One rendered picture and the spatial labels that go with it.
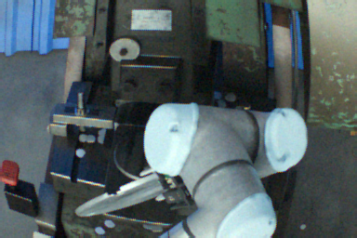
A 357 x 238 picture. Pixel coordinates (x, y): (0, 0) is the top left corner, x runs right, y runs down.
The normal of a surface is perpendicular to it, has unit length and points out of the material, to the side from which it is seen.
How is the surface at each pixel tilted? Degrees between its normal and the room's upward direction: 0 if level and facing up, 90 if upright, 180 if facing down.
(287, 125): 45
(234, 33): 90
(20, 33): 90
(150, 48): 90
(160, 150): 68
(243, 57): 90
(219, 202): 37
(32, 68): 0
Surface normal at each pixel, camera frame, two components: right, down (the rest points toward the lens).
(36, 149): 0.00, -0.73
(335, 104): -0.13, 0.90
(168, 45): -0.14, 0.67
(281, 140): 0.50, -0.18
